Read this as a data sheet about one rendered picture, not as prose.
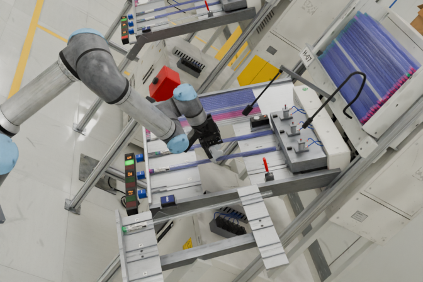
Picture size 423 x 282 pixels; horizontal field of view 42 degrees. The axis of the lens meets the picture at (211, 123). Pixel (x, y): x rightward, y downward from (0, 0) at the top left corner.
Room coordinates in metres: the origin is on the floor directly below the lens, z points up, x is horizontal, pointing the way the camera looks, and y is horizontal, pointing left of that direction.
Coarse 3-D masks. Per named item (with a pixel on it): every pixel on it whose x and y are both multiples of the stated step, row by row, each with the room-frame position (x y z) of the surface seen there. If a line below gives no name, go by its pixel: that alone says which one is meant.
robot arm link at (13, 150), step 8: (0, 136) 1.36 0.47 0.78; (0, 144) 1.33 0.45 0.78; (8, 144) 1.36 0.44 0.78; (0, 152) 1.31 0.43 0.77; (8, 152) 1.33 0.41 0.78; (16, 152) 1.36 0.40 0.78; (0, 160) 1.29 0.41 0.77; (8, 160) 1.31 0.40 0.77; (16, 160) 1.34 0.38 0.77; (0, 168) 1.29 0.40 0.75; (8, 168) 1.31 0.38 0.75; (0, 176) 1.30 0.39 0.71; (0, 184) 1.33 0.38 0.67
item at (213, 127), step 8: (208, 120) 1.86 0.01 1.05; (200, 128) 1.86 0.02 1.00; (208, 128) 1.87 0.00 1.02; (216, 128) 1.88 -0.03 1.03; (200, 136) 1.87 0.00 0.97; (208, 136) 1.86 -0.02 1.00; (216, 136) 1.87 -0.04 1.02; (200, 144) 1.86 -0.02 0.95; (208, 144) 1.88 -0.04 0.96; (216, 144) 1.89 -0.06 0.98
